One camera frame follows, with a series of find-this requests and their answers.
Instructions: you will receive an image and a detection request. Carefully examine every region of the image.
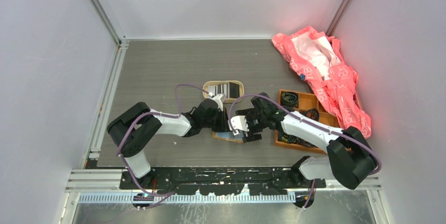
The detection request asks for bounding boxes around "pink white garment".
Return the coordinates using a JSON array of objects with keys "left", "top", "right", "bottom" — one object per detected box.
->
[{"left": 271, "top": 26, "right": 372, "bottom": 138}]

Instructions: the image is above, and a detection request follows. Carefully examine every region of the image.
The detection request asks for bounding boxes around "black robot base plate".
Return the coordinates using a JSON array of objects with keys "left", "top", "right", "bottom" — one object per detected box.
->
[{"left": 138, "top": 167, "right": 326, "bottom": 196}]

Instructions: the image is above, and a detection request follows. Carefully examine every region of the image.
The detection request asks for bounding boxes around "dark rolled tie rear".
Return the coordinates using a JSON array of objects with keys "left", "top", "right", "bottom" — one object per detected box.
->
[{"left": 280, "top": 91, "right": 299, "bottom": 108}]

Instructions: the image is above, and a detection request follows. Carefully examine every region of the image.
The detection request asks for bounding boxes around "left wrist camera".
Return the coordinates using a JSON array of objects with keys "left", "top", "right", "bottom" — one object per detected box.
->
[{"left": 207, "top": 93, "right": 227, "bottom": 111}]

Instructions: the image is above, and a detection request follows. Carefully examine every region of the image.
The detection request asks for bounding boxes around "stack of cards in tray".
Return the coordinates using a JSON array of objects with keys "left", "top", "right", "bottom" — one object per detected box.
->
[{"left": 208, "top": 82, "right": 240, "bottom": 99}]

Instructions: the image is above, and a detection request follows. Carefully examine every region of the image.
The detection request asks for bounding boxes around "dark rolled tie front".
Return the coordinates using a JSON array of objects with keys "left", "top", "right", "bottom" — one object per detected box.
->
[{"left": 278, "top": 133, "right": 298, "bottom": 144}]

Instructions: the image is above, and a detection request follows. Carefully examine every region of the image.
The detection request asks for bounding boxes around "dark rolled tie middle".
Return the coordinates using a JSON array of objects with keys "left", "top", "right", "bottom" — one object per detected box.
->
[{"left": 302, "top": 108, "right": 320, "bottom": 121}]

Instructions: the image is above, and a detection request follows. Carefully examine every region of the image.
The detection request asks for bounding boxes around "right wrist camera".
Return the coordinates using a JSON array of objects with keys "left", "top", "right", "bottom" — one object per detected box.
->
[{"left": 228, "top": 115, "right": 249, "bottom": 136}]

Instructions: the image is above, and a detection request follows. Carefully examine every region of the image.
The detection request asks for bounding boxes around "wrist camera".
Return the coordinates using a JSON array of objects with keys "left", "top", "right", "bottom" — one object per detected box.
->
[
  {"left": 228, "top": 115, "right": 249, "bottom": 136},
  {"left": 207, "top": 93, "right": 227, "bottom": 111}
]

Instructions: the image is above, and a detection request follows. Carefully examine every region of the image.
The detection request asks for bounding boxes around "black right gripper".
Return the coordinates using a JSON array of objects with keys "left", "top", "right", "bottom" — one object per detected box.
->
[{"left": 236, "top": 108, "right": 268, "bottom": 143}]

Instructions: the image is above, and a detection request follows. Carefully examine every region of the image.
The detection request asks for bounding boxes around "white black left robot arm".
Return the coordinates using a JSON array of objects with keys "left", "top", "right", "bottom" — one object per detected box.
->
[{"left": 106, "top": 98, "right": 230, "bottom": 189}]

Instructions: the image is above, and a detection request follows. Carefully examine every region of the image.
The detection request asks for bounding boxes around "wooden compartment organizer box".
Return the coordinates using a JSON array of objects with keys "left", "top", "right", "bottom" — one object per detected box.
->
[{"left": 274, "top": 89, "right": 340, "bottom": 154}]

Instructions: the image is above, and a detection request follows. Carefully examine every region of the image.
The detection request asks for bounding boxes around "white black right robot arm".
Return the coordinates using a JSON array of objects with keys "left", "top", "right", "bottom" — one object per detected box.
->
[{"left": 228, "top": 94, "right": 382, "bottom": 190}]

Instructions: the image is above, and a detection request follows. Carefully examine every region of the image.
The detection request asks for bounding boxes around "beige oval card tray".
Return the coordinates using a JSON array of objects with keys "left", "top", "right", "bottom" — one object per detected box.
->
[{"left": 202, "top": 80, "right": 245, "bottom": 104}]

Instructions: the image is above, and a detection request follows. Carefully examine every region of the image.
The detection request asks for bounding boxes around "dark rolled tie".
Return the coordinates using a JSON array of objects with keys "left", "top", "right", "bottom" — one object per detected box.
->
[
  {"left": 280, "top": 91, "right": 299, "bottom": 108},
  {"left": 278, "top": 133, "right": 298, "bottom": 144},
  {"left": 302, "top": 108, "right": 320, "bottom": 121}
]

